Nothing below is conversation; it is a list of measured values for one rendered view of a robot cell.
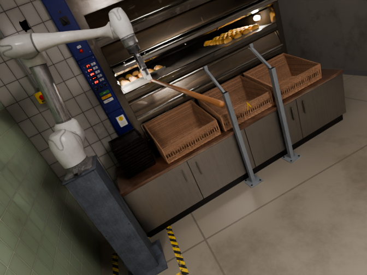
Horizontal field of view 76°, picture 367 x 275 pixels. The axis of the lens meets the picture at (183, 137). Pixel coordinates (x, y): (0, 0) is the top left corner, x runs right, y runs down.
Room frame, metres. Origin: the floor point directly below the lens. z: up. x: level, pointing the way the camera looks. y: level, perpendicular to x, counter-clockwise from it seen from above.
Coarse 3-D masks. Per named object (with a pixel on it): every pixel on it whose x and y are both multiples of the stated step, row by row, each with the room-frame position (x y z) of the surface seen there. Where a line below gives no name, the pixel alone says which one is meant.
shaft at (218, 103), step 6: (162, 84) 1.91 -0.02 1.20; (168, 84) 1.77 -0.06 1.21; (180, 90) 1.49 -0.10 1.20; (186, 90) 1.40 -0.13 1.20; (192, 96) 1.29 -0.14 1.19; (198, 96) 1.21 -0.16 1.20; (204, 96) 1.15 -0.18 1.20; (210, 102) 1.06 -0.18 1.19; (216, 102) 1.01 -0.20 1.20; (222, 102) 0.98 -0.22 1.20
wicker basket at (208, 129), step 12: (192, 108) 2.32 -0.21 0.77; (168, 120) 2.27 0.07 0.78; (180, 120) 2.28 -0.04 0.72; (204, 120) 2.17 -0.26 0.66; (216, 120) 1.90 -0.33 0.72; (156, 132) 2.22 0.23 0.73; (168, 132) 2.23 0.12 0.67; (180, 132) 2.23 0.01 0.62; (192, 132) 2.18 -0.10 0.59; (204, 132) 1.87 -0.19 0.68; (216, 132) 1.89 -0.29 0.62; (156, 144) 1.96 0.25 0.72; (168, 144) 2.14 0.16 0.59; (180, 144) 1.82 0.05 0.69; (192, 144) 1.93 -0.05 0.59; (168, 156) 1.90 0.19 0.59; (180, 156) 1.81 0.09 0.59
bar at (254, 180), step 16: (240, 48) 2.12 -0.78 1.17; (208, 64) 2.05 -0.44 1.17; (176, 80) 1.98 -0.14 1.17; (272, 80) 1.93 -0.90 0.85; (144, 96) 1.92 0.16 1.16; (224, 96) 1.81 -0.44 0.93; (240, 144) 1.81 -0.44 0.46; (288, 144) 1.91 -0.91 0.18; (288, 160) 1.90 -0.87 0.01; (256, 176) 1.87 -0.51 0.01
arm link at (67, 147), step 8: (56, 136) 1.40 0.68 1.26; (64, 136) 1.41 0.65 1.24; (72, 136) 1.44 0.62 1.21; (56, 144) 1.38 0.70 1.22; (64, 144) 1.38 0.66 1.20; (72, 144) 1.40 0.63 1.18; (80, 144) 1.48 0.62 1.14; (56, 152) 1.37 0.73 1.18; (64, 152) 1.37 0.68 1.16; (72, 152) 1.38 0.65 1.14; (80, 152) 1.41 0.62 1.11; (64, 160) 1.36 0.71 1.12; (72, 160) 1.37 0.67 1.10; (80, 160) 1.39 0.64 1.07; (64, 168) 1.39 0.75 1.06
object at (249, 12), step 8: (272, 0) 2.46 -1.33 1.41; (256, 8) 2.42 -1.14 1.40; (240, 16) 2.38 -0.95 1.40; (224, 24) 2.36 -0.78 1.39; (200, 32) 2.30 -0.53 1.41; (208, 32) 2.38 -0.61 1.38; (184, 40) 2.26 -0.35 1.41; (192, 40) 2.42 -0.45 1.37; (168, 48) 2.23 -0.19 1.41; (176, 48) 2.42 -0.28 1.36; (152, 56) 2.19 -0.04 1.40; (128, 64) 2.15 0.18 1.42; (136, 64) 2.18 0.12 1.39; (120, 72) 2.18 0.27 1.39
